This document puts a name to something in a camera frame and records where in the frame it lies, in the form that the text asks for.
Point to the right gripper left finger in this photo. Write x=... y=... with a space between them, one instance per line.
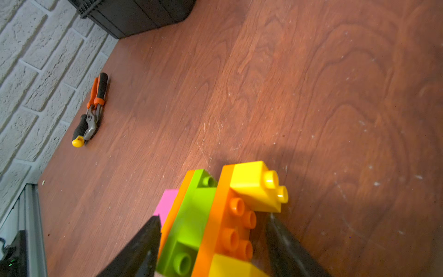
x=139 y=257

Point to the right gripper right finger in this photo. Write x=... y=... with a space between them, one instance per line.
x=288 y=258

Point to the long green lego brick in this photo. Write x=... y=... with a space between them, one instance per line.
x=179 y=254

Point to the orange lego brick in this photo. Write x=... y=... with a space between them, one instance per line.
x=174 y=210
x=228 y=227

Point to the small yellow lego brick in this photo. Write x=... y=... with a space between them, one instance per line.
x=225 y=266

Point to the yellow lego brick front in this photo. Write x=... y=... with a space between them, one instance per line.
x=259 y=187

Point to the pink lego brick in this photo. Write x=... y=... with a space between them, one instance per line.
x=165 y=204

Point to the black plastic toolbox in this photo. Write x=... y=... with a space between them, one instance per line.
x=123 y=18

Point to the aluminium rail frame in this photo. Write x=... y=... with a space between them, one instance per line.
x=25 y=215

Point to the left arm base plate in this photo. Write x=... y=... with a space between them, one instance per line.
x=14 y=262

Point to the orange handled pliers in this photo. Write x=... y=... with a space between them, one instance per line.
x=95 y=105

